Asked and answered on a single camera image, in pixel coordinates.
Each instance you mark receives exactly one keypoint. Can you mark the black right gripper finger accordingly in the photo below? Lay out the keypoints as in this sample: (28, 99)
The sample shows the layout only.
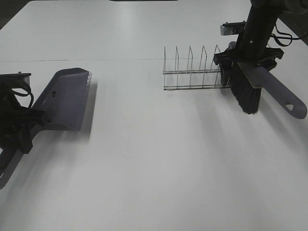
(223, 57)
(271, 54)

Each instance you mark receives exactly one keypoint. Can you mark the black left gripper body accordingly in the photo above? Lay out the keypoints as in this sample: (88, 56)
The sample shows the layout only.
(12, 114)

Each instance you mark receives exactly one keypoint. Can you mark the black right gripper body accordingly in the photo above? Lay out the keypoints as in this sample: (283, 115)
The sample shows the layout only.
(252, 42)

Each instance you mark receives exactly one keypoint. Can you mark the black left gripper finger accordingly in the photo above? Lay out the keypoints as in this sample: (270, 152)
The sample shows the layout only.
(38, 117)
(25, 139)

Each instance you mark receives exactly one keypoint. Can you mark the purple hand brush black bristles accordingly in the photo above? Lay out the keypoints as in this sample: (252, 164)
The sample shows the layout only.
(247, 81)

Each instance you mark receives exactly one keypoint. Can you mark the purple plastic dustpan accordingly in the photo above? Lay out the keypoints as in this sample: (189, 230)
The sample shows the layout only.
(65, 112)

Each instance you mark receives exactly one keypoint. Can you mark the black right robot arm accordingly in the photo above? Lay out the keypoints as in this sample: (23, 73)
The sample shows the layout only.
(278, 7)

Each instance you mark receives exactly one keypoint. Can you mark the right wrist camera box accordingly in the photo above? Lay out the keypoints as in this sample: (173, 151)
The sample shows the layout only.
(236, 28)

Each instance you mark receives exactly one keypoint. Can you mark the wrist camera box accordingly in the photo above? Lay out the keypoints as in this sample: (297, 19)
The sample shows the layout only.
(17, 80)
(236, 28)

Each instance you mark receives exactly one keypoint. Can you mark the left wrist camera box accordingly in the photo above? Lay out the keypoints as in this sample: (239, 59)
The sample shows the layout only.
(17, 80)

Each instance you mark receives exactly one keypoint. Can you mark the chrome wire dish rack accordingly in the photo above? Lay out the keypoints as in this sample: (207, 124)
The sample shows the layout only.
(191, 73)

